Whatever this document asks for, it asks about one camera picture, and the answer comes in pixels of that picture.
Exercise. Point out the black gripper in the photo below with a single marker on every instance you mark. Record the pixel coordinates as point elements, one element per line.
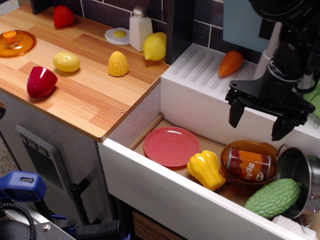
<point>273,94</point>

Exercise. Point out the yellow toy corn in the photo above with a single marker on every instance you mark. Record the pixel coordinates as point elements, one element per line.
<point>118,64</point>

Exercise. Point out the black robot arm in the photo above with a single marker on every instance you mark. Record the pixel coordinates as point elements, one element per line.
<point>297,55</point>

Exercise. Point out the pink plastic plate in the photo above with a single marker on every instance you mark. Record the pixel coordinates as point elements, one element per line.
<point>171,146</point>

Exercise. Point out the orange beans can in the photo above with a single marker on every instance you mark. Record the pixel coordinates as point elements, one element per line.
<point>249,166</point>

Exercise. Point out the orange transparent pot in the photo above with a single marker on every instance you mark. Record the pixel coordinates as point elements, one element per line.
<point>243,187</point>

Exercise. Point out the steel pot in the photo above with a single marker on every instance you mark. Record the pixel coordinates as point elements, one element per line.
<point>305,169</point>

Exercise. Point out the green toy vegetable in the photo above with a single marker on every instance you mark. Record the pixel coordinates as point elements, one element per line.
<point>314,98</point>

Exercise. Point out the orange toy carrot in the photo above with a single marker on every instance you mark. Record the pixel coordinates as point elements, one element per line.
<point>231,62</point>

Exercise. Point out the grey toy faucet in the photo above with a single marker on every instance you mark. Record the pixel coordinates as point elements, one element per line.
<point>304,85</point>

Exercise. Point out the yellow toy bell pepper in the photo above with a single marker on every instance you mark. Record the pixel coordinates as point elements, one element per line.
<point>205,167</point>

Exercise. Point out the green toy bitter gourd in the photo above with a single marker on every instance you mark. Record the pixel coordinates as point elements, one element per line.
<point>274,198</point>

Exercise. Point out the white toy sink unit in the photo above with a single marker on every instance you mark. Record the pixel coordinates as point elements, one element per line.
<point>191,95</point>

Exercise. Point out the yellow toy lemon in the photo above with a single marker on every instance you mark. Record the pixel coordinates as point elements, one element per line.
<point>154,47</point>

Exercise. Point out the white salt shaker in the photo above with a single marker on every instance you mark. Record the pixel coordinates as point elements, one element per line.
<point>140,27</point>

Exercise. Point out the toy fried egg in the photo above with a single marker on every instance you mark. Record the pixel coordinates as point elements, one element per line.
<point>118,36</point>

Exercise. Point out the yellow toy potato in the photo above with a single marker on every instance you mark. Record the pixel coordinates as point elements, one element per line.
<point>66,62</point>

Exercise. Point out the grey toy oven door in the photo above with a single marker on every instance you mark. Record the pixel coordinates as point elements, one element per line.
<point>45,157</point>

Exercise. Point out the red toy strawberry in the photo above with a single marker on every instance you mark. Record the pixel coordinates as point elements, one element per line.
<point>63,16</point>

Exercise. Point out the red toy bell pepper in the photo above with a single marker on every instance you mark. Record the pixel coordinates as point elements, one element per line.
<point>41,82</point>

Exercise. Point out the blue clamp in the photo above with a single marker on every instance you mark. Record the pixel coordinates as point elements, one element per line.
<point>22,186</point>

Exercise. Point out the orange transparent pot lid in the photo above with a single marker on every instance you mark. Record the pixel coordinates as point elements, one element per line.
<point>15,43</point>

